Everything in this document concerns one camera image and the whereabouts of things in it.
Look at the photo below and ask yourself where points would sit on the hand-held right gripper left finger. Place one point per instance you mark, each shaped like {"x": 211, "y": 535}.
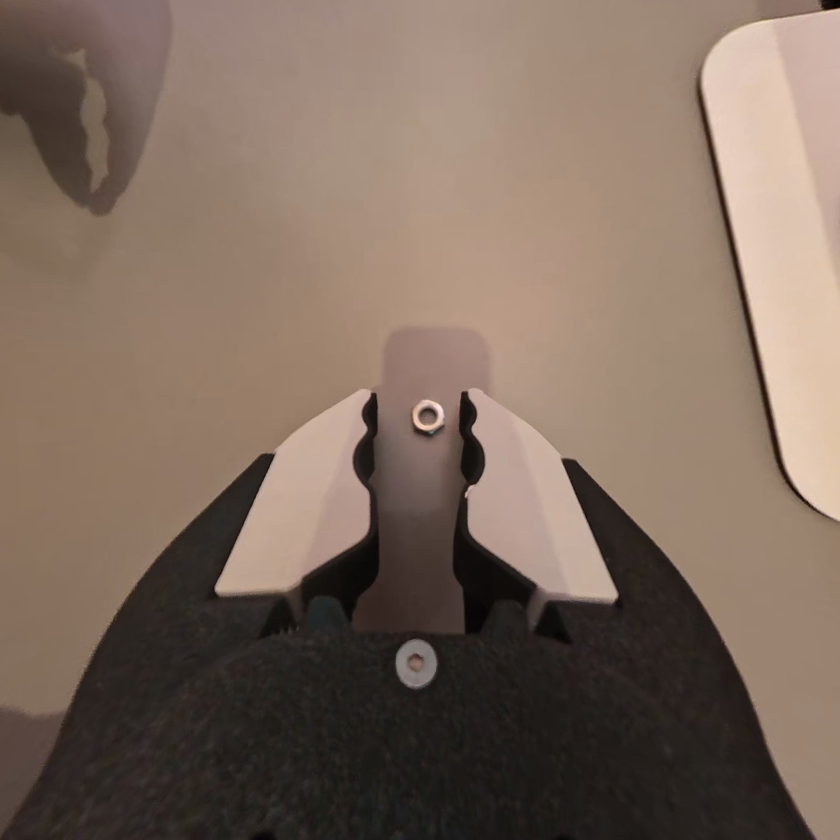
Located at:
{"x": 308, "y": 512}

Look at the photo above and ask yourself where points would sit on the white board stand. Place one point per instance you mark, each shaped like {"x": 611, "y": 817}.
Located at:
{"x": 754, "y": 197}

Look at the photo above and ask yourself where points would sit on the silver hex nut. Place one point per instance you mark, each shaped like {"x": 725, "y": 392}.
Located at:
{"x": 420, "y": 428}

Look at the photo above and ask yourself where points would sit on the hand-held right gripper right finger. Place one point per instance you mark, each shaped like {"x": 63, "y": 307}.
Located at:
{"x": 531, "y": 518}

